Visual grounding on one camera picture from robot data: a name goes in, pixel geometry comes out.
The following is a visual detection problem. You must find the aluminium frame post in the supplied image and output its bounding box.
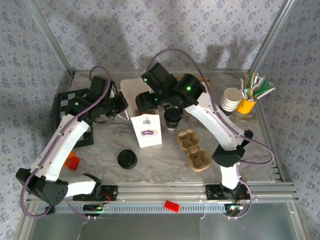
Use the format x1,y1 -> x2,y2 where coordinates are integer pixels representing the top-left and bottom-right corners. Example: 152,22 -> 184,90
24,0 -> 76,77
249,0 -> 296,74

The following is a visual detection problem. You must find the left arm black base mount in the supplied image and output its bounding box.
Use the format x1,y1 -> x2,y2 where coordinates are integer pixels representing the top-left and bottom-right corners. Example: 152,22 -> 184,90
72,184 -> 119,202

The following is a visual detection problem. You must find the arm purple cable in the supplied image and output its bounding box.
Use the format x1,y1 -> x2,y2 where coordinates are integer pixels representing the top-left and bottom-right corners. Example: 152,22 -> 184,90
146,48 -> 276,221
21,65 -> 112,221

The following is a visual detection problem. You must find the coffee cup with black lid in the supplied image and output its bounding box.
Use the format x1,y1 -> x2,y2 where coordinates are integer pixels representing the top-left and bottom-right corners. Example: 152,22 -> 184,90
164,107 -> 184,132

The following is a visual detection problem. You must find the red plastic block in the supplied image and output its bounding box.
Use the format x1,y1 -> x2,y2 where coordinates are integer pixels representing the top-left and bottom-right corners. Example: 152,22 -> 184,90
67,156 -> 81,172

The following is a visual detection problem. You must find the aluminium mounting rail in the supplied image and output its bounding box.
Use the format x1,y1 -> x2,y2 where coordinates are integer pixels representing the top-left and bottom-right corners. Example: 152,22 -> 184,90
26,182 -> 299,202

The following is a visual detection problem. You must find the brown cardboard cup carrier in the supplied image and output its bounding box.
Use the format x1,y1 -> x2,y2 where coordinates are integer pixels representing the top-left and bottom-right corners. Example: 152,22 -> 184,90
176,129 -> 213,173

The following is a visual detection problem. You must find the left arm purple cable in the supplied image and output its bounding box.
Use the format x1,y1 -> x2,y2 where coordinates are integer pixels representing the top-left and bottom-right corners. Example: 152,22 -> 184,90
21,65 -> 112,221

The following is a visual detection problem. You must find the white pink paper bag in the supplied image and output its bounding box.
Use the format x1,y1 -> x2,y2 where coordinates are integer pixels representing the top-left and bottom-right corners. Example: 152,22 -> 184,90
117,78 -> 163,149

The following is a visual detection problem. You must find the grey slotted cable duct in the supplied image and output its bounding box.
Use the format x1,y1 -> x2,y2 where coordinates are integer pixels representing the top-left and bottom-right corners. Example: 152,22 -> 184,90
34,202 -> 296,215

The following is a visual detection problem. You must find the white paper cup stack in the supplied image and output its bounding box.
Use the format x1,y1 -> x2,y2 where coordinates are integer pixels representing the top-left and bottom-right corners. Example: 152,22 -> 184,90
219,87 -> 244,112

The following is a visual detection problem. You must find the red toy brick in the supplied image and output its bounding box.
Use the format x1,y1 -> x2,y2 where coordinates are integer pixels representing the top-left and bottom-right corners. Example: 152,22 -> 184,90
164,199 -> 181,214

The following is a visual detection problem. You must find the black plastic cup lid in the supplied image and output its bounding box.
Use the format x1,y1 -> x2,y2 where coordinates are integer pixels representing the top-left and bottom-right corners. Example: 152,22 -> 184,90
116,149 -> 139,170

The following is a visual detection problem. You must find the black grey checkerboard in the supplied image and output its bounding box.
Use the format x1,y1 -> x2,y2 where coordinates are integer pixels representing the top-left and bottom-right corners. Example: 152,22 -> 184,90
57,88 -> 95,149

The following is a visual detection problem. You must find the white green wrapped stirrer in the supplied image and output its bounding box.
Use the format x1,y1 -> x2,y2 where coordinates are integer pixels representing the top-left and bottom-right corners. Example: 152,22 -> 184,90
249,74 -> 267,91

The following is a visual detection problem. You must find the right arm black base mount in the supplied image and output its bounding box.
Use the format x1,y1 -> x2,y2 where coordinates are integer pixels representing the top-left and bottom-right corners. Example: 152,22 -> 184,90
205,184 -> 252,201

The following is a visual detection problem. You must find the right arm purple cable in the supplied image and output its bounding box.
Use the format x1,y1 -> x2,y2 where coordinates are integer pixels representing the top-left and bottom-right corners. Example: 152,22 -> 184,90
146,48 -> 276,221

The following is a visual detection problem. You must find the yellow stirrer holder cup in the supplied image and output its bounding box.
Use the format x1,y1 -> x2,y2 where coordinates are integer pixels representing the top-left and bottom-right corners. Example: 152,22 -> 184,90
236,97 -> 258,115

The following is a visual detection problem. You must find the wooden stir stick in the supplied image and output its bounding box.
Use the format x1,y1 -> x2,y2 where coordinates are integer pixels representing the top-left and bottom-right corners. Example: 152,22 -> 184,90
246,71 -> 259,89

